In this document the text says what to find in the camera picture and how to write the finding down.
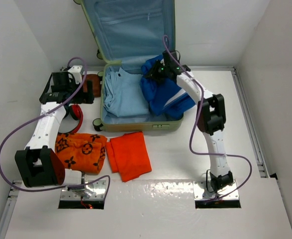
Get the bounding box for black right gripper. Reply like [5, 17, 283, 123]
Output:
[144, 59, 169, 84]

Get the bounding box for red black headphones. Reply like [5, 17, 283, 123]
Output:
[59, 104, 84, 134]

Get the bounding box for brown towel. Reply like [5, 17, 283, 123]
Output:
[83, 74, 102, 98]

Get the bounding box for royal blue shirt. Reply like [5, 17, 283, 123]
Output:
[140, 55, 195, 120]

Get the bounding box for light blue trousers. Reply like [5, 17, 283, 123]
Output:
[104, 68, 149, 117]

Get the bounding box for orange black patterned towel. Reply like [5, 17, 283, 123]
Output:
[55, 133, 107, 174]

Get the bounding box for plain orange shirt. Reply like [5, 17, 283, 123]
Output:
[105, 132, 152, 182]

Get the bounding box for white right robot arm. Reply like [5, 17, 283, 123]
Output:
[146, 50, 233, 194]

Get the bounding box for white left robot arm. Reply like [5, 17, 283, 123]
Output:
[14, 65, 94, 189]

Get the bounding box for light green suitcase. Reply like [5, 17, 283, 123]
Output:
[75, 0, 183, 132]

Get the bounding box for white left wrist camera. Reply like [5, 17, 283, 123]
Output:
[68, 65, 83, 84]

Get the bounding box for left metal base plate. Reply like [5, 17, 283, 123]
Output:
[60, 180, 107, 202]

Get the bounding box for metal base plate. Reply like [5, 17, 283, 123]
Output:
[193, 180, 239, 202]
[60, 180, 107, 202]

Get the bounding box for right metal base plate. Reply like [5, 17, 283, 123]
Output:
[193, 180, 239, 202]

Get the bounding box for right aluminium table rail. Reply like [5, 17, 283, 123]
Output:
[231, 68, 278, 180]

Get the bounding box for aluminium table rail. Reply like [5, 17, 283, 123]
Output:
[231, 68, 278, 180]
[0, 187, 19, 239]

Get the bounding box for left aluminium table rail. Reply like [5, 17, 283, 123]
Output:
[0, 187, 19, 239]

